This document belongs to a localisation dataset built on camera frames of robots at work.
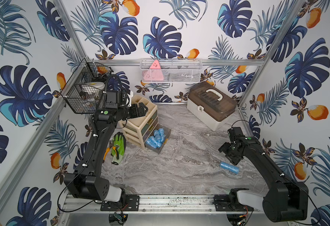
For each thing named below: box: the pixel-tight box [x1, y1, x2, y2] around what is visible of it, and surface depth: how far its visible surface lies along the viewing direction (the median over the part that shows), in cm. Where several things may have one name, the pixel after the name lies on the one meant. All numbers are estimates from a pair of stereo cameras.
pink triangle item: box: [144, 59, 165, 81], surface depth 92 cm
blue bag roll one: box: [145, 138, 159, 149], surface depth 94 cm
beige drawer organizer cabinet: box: [117, 94, 159, 150], surface depth 86 cm
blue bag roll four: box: [158, 128, 165, 143], surface depth 100 cm
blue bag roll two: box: [154, 140, 164, 149], surface depth 94 cm
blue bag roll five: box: [219, 161, 240, 175], surface depth 86 cm
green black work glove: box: [110, 131, 127, 166], surface depth 97 cm
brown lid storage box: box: [186, 81, 238, 132], surface depth 100 cm
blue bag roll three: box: [153, 129, 162, 143], surface depth 97 cm
